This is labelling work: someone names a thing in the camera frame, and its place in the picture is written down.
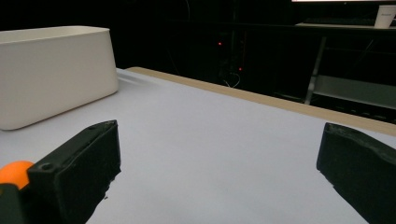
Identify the white plastic storage bin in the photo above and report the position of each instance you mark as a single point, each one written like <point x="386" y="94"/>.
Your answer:
<point x="53" y="74"/>

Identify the orange ball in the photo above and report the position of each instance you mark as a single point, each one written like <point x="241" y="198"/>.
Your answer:
<point x="14" y="174"/>

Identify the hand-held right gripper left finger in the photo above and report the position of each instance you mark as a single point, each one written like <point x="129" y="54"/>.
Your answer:
<point x="77" y="168"/>

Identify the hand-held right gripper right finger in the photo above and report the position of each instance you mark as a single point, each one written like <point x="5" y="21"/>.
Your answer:
<point x="361" y="168"/>

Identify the dark desk shelf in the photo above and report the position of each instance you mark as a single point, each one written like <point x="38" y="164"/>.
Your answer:
<point x="339" y="26"/>

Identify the white table cover sheet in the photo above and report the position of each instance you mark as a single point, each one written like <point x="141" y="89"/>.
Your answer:
<point x="202" y="149"/>

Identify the white paper cup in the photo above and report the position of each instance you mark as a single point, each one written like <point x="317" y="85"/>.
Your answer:
<point x="385" y="16"/>

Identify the grey metal stand frame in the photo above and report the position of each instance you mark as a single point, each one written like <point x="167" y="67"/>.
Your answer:
<point x="351" y="88"/>

